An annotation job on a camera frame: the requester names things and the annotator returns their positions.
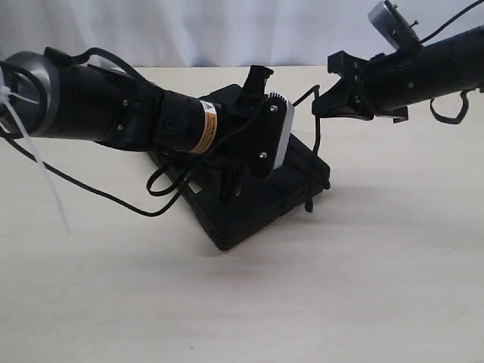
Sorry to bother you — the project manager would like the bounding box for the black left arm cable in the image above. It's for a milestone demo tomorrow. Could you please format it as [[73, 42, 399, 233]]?
[[0, 47, 265, 219]]

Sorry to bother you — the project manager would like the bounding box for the black plastic carrying case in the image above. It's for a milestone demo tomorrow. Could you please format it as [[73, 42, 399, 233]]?
[[147, 85, 330, 250]]

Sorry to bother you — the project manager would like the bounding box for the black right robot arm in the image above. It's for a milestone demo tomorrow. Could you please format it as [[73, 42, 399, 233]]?
[[312, 26, 483, 125]]

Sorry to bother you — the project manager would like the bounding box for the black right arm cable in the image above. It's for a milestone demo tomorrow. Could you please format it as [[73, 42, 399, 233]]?
[[419, 0, 481, 126]]

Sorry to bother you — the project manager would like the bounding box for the black cord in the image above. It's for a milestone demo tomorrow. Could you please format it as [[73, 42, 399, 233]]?
[[290, 85, 334, 215]]

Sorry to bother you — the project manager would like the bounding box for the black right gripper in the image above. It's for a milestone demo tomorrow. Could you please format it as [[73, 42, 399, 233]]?
[[312, 51, 408, 123]]

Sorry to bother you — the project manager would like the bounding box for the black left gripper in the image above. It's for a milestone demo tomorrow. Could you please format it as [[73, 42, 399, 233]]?
[[215, 65, 274, 204]]

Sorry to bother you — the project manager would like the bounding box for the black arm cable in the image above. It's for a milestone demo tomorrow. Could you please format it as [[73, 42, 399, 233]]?
[[0, 47, 265, 219], [419, 0, 481, 126]]

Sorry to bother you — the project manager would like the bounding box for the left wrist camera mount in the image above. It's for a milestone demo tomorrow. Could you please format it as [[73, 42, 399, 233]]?
[[242, 92, 295, 179]]

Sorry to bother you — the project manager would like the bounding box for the white zip tie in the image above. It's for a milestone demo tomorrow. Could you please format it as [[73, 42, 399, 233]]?
[[1, 66, 71, 234]]

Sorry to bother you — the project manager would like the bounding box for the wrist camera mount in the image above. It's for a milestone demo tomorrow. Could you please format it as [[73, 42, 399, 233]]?
[[368, 1, 420, 51], [242, 92, 295, 179]]

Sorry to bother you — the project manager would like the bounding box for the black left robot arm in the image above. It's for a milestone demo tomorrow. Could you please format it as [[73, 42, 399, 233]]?
[[1, 48, 281, 194]]

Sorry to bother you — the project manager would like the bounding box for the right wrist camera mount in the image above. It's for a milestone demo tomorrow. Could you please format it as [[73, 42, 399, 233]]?
[[368, 1, 420, 51]]

